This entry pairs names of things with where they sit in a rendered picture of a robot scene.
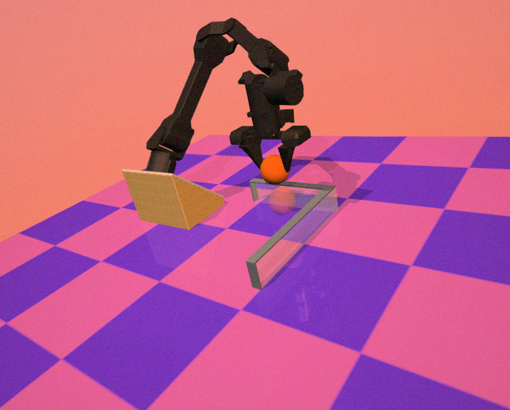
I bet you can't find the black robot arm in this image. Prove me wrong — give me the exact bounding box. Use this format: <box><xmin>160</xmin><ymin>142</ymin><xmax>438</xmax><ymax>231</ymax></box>
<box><xmin>141</xmin><ymin>17</ymin><xmax>304</xmax><ymax>174</ymax></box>

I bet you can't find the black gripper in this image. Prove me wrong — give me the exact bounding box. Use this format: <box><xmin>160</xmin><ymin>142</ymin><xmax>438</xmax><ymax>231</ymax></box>
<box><xmin>229</xmin><ymin>104</ymin><xmax>311</xmax><ymax>173</ymax></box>

